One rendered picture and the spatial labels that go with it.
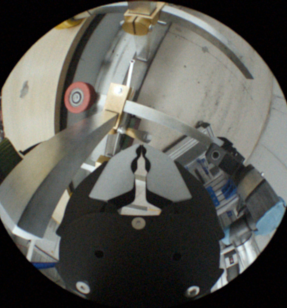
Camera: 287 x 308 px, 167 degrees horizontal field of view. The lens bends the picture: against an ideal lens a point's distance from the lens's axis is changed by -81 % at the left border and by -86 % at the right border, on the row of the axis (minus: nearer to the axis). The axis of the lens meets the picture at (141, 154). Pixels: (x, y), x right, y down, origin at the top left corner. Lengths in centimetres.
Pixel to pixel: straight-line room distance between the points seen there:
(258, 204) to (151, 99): 112
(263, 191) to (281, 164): 239
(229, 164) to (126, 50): 60
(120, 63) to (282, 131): 289
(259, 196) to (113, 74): 65
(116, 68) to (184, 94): 86
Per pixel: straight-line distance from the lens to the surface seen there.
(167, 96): 115
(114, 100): 26
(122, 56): 56
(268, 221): 25
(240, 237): 39
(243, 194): 27
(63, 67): 33
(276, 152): 270
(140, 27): 22
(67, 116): 43
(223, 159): 26
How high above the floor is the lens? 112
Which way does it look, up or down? 58 degrees down
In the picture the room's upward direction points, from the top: 178 degrees counter-clockwise
